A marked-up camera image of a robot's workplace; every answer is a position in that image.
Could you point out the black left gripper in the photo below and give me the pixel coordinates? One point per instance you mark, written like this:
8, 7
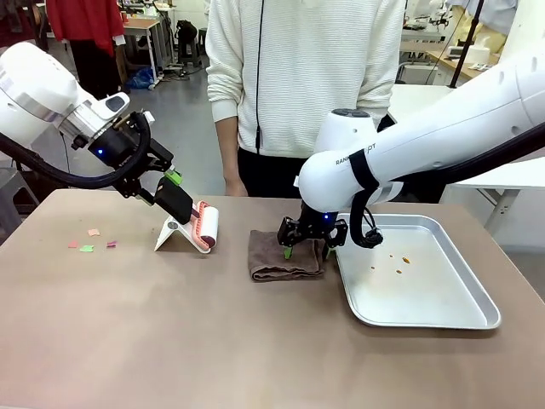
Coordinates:
127, 149

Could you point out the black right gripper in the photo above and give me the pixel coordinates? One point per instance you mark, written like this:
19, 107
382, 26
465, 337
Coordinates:
311, 228

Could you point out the brown towel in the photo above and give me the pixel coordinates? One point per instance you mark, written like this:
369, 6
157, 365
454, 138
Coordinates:
268, 260

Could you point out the peach paper scrap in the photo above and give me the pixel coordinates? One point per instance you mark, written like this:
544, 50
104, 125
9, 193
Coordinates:
93, 232

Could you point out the green paper scrap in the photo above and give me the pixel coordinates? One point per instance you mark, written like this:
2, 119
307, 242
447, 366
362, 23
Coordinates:
86, 248

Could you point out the person's right forearm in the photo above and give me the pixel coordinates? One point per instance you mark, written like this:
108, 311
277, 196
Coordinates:
225, 145

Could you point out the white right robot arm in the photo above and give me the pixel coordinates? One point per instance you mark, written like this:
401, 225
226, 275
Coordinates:
426, 136

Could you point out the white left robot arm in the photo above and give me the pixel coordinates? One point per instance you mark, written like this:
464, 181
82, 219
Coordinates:
30, 89

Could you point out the person's right hand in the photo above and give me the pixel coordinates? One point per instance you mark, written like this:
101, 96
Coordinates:
235, 185

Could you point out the white lint roller stand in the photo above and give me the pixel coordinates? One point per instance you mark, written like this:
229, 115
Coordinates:
176, 238

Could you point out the magenta paper scrap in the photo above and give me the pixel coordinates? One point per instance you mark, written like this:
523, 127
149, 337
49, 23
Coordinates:
112, 244

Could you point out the black trousers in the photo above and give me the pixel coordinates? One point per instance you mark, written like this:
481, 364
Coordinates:
268, 174

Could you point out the pink paper scrap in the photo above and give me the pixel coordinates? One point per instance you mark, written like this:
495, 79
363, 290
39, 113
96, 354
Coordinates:
73, 244

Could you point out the blue plastic bag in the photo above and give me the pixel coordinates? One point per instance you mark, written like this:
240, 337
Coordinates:
139, 78

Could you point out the silver metal tray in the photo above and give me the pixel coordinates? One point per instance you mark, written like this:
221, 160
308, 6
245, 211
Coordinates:
417, 294

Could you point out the black stool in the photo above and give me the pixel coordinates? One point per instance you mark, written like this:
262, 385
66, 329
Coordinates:
188, 40

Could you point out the wooden top background desk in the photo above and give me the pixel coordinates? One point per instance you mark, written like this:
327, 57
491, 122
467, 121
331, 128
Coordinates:
142, 30

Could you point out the bystander in red jacket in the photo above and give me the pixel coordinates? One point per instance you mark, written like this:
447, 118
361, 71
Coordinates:
85, 30

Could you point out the white knit sweater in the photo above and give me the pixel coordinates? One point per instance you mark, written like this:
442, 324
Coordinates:
298, 64

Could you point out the wooden workbench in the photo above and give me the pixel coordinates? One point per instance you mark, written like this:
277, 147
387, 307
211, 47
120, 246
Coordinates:
460, 64

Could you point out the black stand pole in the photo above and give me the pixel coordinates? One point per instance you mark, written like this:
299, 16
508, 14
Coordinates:
466, 42

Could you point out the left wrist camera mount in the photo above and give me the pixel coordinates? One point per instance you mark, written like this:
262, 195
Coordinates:
147, 116

